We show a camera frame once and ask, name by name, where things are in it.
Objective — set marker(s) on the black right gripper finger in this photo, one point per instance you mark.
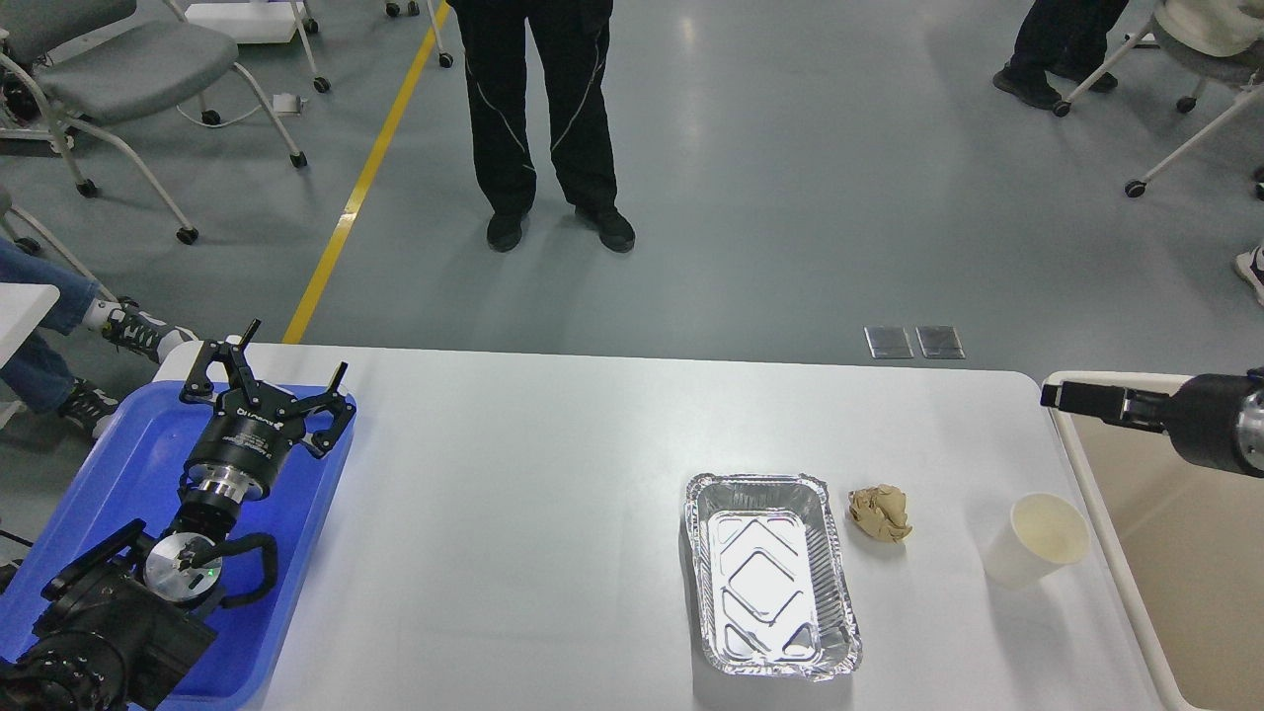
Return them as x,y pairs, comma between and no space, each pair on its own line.
1114,405

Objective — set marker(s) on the crumpled brown paper ball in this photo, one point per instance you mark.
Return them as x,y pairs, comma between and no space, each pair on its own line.
881,512

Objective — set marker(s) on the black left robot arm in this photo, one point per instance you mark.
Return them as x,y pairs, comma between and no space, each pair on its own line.
167,575

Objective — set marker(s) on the aluminium foil tray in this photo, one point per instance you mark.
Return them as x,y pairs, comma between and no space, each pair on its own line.
771,592

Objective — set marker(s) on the white paper cup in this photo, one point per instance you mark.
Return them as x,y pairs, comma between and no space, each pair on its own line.
1042,534

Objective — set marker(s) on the white wheeled chair right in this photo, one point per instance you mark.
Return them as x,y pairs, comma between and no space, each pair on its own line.
1219,41

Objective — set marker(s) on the grey office chair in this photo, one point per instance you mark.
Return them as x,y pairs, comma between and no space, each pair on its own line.
147,69

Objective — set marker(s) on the blue plastic tray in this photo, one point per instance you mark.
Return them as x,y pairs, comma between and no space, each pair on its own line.
132,472

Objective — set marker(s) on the white wheeled table base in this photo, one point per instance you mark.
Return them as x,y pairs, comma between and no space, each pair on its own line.
263,23

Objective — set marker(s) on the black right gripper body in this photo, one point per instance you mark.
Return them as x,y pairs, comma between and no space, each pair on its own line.
1215,421

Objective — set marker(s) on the metal floor socket plate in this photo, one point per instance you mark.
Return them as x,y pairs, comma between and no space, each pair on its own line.
940,343
888,342

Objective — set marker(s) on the person in dark trousers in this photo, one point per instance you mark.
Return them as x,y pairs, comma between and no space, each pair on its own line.
1066,38

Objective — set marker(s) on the person in white trousers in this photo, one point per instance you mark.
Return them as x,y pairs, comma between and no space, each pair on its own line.
1249,267

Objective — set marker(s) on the white side table corner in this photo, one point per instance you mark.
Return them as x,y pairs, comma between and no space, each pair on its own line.
23,306

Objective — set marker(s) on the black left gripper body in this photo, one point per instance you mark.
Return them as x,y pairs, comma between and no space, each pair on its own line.
242,449

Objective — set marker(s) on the beige plastic bin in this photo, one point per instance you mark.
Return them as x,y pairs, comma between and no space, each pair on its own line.
1183,543

